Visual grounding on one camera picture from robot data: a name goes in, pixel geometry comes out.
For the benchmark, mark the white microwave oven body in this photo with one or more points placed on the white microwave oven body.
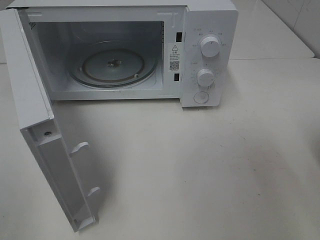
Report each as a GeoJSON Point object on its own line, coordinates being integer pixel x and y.
{"type": "Point", "coordinates": [63, 25]}

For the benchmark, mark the warning sticker with QR code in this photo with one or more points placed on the warning sticker with QR code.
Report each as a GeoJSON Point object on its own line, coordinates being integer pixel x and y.
{"type": "Point", "coordinates": [175, 52]}

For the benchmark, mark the white microwave door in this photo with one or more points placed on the white microwave door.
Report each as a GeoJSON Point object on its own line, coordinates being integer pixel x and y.
{"type": "Point", "coordinates": [37, 123]}

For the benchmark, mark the round door release button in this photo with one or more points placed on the round door release button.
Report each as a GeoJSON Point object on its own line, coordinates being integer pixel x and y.
{"type": "Point", "coordinates": [201, 97]}

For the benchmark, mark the white upper power knob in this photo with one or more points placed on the white upper power knob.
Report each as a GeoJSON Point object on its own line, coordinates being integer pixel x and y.
{"type": "Point", "coordinates": [210, 45]}

